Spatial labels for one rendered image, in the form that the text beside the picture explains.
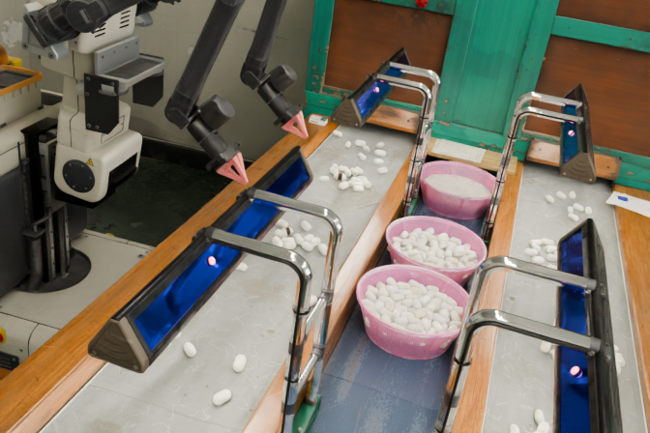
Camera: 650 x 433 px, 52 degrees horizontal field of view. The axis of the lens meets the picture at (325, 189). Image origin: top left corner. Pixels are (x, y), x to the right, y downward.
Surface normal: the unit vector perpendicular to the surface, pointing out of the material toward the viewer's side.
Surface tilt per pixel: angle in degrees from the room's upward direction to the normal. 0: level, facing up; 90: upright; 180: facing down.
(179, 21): 90
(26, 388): 0
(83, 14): 98
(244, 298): 0
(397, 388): 0
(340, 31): 90
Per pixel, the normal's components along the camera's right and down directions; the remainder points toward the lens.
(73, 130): -0.25, 0.40
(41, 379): 0.12, -0.89
